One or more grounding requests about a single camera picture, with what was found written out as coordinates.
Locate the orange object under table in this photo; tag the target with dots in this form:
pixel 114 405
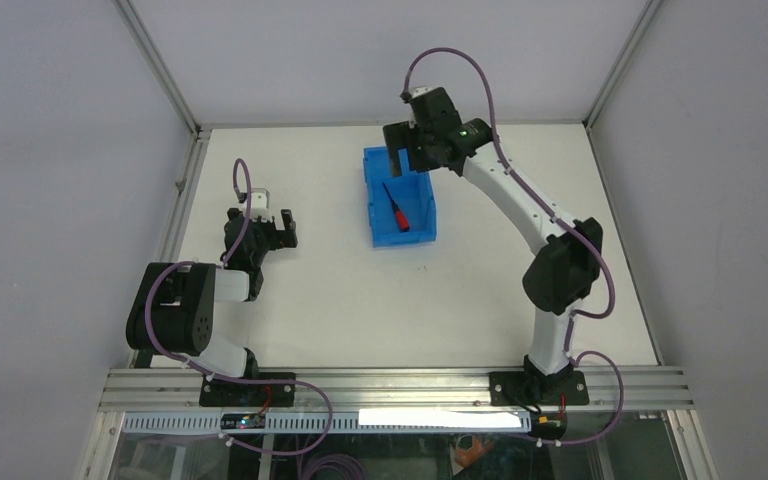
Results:
pixel 468 449

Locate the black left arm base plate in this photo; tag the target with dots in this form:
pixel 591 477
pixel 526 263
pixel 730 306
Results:
pixel 277 393

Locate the red handled screwdriver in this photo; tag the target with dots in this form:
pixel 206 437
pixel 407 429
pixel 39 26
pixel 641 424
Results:
pixel 399 216

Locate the blue plastic bin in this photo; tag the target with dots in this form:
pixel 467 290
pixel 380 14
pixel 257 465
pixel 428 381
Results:
pixel 414 194

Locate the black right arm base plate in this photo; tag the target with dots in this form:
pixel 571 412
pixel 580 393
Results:
pixel 516 388

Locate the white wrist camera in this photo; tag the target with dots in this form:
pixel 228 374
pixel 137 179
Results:
pixel 257 203
pixel 409 96

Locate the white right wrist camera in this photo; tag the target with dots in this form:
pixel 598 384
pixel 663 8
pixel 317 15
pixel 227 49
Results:
pixel 409 96

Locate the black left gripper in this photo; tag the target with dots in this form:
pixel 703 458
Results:
pixel 279 238

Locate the aluminium mounting rail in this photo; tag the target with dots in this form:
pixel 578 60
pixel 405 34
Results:
pixel 636 388

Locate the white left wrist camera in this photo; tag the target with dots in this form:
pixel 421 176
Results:
pixel 257 203

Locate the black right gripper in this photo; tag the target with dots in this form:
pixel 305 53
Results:
pixel 400 136

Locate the white slotted cable duct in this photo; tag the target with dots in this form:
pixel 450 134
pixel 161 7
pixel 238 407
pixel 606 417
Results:
pixel 364 421

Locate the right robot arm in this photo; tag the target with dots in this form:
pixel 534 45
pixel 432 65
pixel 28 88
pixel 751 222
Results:
pixel 565 249

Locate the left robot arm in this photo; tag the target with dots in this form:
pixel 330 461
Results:
pixel 173 311

